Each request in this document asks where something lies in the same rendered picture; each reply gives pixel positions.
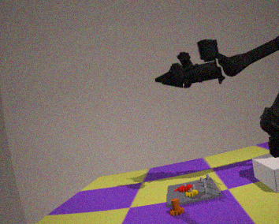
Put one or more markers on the yellow gear with black stripe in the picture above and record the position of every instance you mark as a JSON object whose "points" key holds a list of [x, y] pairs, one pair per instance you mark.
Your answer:
{"points": [[193, 193]]}

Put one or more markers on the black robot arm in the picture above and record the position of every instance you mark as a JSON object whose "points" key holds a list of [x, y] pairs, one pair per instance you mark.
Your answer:
{"points": [[208, 51]]}

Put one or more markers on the red gear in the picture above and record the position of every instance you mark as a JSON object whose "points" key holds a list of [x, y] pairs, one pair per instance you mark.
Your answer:
{"points": [[184, 188]]}

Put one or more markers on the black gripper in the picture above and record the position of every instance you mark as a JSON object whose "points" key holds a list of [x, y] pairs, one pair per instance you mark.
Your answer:
{"points": [[177, 76]]}

